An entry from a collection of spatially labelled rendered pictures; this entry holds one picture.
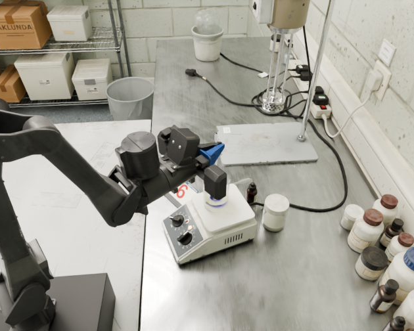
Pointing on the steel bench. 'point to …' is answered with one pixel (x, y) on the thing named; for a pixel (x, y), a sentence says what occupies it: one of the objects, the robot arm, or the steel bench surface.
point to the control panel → (183, 230)
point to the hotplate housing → (242, 230)
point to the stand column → (317, 69)
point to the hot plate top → (238, 217)
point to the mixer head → (282, 14)
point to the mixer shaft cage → (273, 99)
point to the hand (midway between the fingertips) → (210, 151)
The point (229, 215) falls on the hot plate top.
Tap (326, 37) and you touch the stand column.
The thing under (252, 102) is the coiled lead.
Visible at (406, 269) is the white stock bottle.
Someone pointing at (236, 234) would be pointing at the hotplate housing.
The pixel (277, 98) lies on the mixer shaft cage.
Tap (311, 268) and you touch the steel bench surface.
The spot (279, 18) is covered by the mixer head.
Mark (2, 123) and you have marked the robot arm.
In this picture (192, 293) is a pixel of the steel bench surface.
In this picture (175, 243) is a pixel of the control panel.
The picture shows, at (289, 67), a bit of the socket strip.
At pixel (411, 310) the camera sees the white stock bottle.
